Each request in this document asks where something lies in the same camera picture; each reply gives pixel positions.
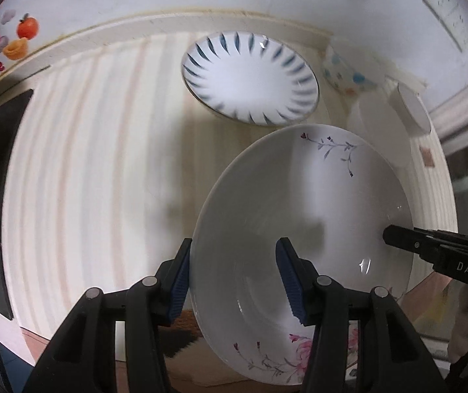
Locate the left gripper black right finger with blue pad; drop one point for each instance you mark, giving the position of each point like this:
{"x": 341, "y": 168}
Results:
{"x": 363, "y": 341}

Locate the white cup with colourful dots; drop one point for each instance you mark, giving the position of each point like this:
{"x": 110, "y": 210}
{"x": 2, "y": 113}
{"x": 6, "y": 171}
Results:
{"x": 348, "y": 71}

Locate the small white dish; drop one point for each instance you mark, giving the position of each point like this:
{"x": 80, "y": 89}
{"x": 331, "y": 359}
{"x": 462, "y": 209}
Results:
{"x": 411, "y": 110}

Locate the striped table mat with cat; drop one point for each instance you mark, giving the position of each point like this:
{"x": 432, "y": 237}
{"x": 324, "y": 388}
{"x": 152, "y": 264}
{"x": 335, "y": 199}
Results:
{"x": 112, "y": 165}

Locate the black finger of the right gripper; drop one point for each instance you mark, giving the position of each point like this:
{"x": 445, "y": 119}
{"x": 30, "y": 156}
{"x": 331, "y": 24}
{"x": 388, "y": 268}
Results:
{"x": 429, "y": 245}

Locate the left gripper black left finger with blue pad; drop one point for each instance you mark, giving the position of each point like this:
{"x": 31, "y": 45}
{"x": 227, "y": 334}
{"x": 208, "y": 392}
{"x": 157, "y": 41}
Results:
{"x": 81, "y": 356}

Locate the plain white bowl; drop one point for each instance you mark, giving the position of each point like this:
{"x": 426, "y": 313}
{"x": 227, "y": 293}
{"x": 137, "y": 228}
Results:
{"x": 376, "y": 122}

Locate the white bowl blue leaf pattern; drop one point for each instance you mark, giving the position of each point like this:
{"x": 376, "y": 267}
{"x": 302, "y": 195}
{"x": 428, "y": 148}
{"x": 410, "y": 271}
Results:
{"x": 250, "y": 78}

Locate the white floral plate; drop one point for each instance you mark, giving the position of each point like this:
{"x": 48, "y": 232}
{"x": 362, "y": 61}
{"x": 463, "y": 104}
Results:
{"x": 332, "y": 195}

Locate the white wall socket panel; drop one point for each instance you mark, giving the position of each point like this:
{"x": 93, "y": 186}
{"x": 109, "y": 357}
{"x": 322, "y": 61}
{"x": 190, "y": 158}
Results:
{"x": 452, "y": 18}

